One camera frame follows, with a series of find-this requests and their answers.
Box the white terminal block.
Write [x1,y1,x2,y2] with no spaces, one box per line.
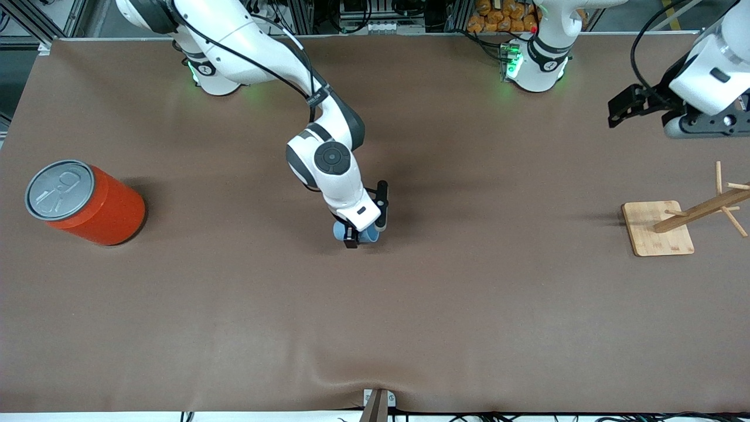
[362,21,413,35]

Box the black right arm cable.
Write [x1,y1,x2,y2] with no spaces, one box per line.
[169,0,330,121]

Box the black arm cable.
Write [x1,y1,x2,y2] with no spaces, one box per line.
[630,0,705,96]
[169,0,330,121]

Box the white power strip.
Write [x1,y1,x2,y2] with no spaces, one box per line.
[253,2,284,25]

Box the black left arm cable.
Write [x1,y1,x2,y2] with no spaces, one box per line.
[630,0,705,96]

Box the light blue plastic cup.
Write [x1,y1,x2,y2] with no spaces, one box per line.
[332,218,382,245]

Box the wooden cup rack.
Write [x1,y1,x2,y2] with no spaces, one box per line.
[621,161,750,258]

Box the pile of orange objects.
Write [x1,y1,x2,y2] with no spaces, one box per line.
[466,0,540,35]

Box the aluminium frame profile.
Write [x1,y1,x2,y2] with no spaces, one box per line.
[0,0,90,47]

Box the brown table mat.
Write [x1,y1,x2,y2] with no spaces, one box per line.
[0,32,750,414]

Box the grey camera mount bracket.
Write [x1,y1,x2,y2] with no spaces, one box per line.
[359,387,397,422]

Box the orange can with silver lid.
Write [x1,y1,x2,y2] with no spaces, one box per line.
[24,159,146,247]

